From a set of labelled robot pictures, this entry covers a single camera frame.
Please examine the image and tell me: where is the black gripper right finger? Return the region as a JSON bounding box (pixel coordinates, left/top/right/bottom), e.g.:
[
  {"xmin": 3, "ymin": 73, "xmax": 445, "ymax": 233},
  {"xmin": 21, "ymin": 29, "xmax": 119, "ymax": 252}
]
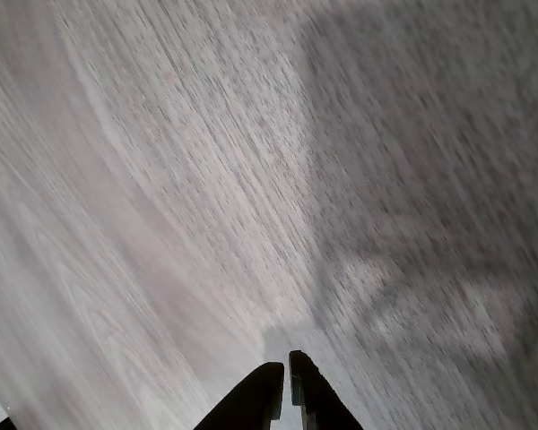
[{"xmin": 289, "ymin": 349, "xmax": 365, "ymax": 430}]

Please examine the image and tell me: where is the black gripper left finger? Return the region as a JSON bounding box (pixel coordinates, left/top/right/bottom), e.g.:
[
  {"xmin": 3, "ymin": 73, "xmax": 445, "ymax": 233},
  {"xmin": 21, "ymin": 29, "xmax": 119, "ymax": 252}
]
[{"xmin": 192, "ymin": 361, "xmax": 285, "ymax": 430}]

